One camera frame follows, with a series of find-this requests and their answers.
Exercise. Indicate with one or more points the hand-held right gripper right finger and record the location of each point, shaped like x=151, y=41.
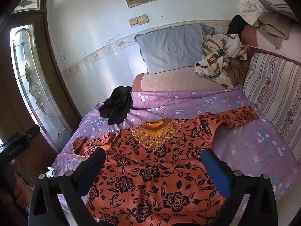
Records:
x=216, y=169

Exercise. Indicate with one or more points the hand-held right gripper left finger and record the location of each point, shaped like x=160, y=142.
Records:
x=92, y=167

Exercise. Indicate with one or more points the orange black floral shirt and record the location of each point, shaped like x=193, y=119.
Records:
x=145, y=176

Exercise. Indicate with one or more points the person's left hand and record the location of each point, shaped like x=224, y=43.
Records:
x=20, y=191

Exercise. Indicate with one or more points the purple floral bedsheet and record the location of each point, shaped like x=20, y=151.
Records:
x=249, y=150

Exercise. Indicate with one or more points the white crumpled cloth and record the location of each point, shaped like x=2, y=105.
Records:
x=50, y=171

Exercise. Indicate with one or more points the black crumpled garment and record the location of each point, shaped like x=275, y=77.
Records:
x=116, y=106

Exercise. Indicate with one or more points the wooden stained glass door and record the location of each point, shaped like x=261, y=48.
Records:
x=35, y=80

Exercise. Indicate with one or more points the pink mattress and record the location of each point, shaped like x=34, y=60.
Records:
x=178, y=80

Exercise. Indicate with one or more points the striped floral cushion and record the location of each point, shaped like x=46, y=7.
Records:
x=275, y=91

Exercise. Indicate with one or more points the brown cloth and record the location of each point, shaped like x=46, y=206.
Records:
x=238, y=73

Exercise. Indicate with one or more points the beige floral crumpled blanket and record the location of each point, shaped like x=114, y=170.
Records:
x=218, y=58

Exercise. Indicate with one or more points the grey pillow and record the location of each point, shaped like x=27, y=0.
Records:
x=171, y=47

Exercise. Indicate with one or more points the pink upholstered backrest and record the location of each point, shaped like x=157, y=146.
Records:
x=263, y=41

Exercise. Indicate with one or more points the small black cloth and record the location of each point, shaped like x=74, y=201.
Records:
x=236, y=26

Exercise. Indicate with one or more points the khaki cloth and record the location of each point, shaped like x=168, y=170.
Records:
x=272, y=28

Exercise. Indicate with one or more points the white floral cloth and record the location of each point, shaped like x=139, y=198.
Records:
x=249, y=10

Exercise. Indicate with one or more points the beige wall light switch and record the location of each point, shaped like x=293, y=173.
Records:
x=138, y=20

